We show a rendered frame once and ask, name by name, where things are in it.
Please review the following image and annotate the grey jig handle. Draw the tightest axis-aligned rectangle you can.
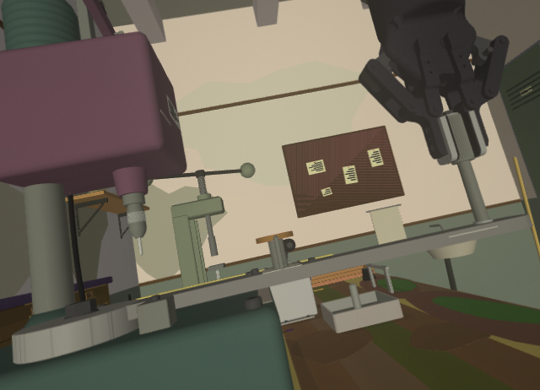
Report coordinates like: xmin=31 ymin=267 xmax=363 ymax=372
xmin=437 ymin=110 xmax=494 ymax=226

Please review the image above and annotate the grey tray with post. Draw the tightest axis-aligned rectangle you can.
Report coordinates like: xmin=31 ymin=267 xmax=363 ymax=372
xmin=320 ymin=283 xmax=404 ymax=334

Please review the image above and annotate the white ribbed cylinder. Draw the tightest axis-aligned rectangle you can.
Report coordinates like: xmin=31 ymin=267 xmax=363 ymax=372
xmin=364 ymin=203 xmax=408 ymax=245

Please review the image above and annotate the purple and green drill press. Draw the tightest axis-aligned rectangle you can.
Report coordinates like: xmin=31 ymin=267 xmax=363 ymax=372
xmin=0 ymin=0 xmax=296 ymax=390

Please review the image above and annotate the grey swing-out jig arm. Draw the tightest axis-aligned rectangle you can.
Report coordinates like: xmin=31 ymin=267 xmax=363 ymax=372
xmin=11 ymin=214 xmax=533 ymax=366

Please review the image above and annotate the grey rail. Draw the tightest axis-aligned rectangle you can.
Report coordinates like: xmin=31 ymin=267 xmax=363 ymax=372
xmin=362 ymin=262 xmax=397 ymax=295

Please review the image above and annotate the purple feed lever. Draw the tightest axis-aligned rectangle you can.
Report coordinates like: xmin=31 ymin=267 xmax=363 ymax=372
xmin=73 ymin=0 xmax=116 ymax=39

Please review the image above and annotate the brass blank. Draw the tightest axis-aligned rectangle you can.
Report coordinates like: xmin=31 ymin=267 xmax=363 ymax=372
xmin=256 ymin=230 xmax=295 ymax=245

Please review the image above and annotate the brown notice board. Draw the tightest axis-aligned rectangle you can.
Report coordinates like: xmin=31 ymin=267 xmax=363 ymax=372
xmin=281 ymin=126 xmax=405 ymax=219

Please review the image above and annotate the purple topped wooden cabinet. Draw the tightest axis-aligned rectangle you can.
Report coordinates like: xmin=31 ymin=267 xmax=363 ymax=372
xmin=0 ymin=275 xmax=114 ymax=313

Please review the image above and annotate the green screw clamp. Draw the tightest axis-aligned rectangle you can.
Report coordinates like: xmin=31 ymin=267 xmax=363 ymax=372
xmin=170 ymin=161 xmax=257 ymax=288

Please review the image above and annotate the white round stool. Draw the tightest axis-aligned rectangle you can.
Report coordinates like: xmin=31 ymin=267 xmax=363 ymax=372
xmin=427 ymin=237 xmax=476 ymax=290

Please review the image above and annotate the white control box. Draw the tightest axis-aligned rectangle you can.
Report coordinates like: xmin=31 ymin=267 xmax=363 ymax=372
xmin=269 ymin=277 xmax=318 ymax=326

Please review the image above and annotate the green locker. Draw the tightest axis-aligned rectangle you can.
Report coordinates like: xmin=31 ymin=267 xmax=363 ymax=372
xmin=500 ymin=41 xmax=540 ymax=199

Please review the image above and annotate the yellow rod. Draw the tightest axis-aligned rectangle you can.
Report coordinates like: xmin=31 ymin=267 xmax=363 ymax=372
xmin=513 ymin=156 xmax=540 ymax=256

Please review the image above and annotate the black upright rod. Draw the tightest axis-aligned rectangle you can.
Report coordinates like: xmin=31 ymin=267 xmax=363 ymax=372
xmin=65 ymin=193 xmax=99 ymax=320

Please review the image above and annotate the grey drill chuck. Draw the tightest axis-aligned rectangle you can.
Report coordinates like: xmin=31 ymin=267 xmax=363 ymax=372
xmin=121 ymin=191 xmax=149 ymax=256

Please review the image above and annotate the wooden wall shelf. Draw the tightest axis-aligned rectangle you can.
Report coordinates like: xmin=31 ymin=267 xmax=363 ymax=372
xmin=65 ymin=190 xmax=151 ymax=239

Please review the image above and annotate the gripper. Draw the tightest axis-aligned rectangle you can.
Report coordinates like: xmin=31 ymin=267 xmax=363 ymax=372
xmin=354 ymin=0 xmax=510 ymax=164

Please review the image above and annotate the grey stop block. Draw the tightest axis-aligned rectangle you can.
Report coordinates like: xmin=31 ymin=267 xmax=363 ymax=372
xmin=137 ymin=299 xmax=177 ymax=335

